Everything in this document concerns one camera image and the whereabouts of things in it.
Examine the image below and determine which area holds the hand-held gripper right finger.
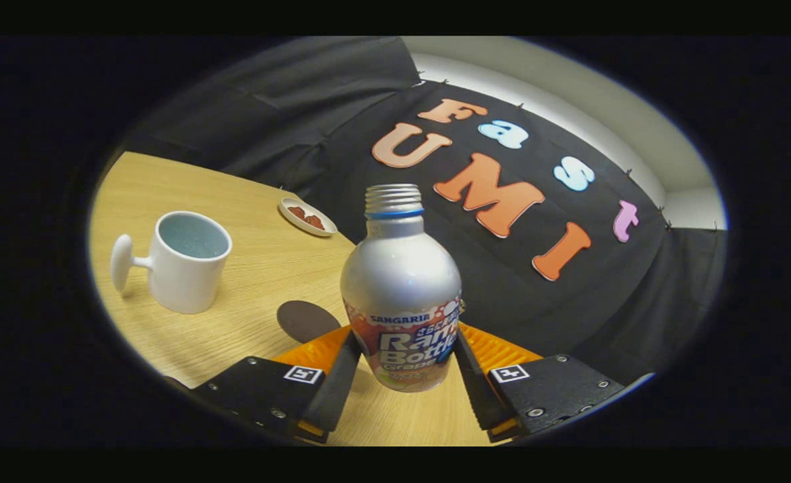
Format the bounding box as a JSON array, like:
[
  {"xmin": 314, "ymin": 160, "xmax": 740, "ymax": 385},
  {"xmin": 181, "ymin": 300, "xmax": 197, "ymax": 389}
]
[{"xmin": 454, "ymin": 321, "xmax": 628, "ymax": 443}]

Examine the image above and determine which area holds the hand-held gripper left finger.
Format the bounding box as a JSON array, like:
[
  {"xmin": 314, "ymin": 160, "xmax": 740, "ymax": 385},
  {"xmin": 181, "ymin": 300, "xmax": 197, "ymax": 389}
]
[{"xmin": 191, "ymin": 326, "xmax": 364, "ymax": 445}]

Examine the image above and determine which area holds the dark brown round coaster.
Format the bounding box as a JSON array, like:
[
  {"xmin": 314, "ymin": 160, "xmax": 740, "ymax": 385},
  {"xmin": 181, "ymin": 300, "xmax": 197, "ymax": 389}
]
[{"xmin": 276, "ymin": 300, "xmax": 343, "ymax": 344}]

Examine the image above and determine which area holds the silver juice bottle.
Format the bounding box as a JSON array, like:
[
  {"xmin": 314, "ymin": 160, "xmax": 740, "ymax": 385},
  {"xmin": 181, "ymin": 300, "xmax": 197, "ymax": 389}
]
[{"xmin": 339, "ymin": 184, "xmax": 464, "ymax": 394}]

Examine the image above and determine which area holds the white cup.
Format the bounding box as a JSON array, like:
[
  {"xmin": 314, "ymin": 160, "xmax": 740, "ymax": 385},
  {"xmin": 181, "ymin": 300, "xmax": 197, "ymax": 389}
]
[{"xmin": 110, "ymin": 211, "xmax": 233, "ymax": 315}]

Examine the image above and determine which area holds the wooden table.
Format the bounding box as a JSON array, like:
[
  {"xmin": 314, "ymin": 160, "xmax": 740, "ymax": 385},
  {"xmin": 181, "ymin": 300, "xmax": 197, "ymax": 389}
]
[{"xmin": 89, "ymin": 152, "xmax": 498, "ymax": 447}]

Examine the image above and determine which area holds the small white plate with food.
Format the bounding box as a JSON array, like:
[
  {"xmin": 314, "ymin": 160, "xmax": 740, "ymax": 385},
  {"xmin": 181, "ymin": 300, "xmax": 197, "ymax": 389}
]
[{"xmin": 278, "ymin": 197, "xmax": 338, "ymax": 238}]

